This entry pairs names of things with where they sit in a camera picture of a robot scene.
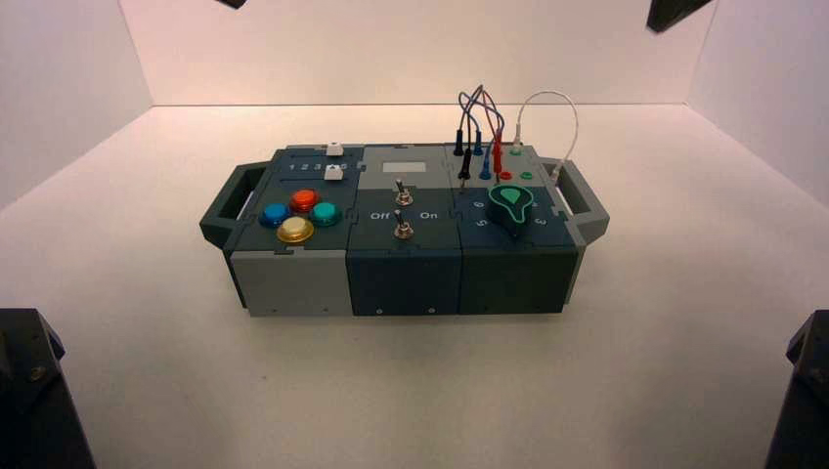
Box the green pointer knob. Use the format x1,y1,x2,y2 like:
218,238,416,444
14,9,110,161
487,184,535,240

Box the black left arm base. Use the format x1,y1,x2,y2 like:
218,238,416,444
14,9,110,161
0,308,99,469

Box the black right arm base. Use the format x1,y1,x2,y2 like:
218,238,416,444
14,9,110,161
764,309,829,469

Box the grey and teal control box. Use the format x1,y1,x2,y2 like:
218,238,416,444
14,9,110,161
198,142,611,319

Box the teal push button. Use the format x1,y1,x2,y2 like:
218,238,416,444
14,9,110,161
308,201,343,229

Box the orange push button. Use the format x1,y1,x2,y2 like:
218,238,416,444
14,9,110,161
288,189,322,215

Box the yellow push button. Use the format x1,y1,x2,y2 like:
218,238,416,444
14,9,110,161
276,216,316,245

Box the blue push button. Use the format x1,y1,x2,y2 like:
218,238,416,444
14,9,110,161
258,202,292,229

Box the black patch cable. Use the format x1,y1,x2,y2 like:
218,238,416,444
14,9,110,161
452,87,475,191

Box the coloured banana plug wires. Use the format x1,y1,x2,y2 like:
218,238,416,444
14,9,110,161
458,90,506,181

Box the red patch cable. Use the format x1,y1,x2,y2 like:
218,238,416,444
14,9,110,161
480,87,506,179

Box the white patch cable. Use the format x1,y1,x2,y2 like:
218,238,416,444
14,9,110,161
513,90,580,183

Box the grey box handle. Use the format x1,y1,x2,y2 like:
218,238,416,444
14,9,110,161
541,156,611,247

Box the dark teal box handle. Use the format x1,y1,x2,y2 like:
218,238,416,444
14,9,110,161
198,161,270,250

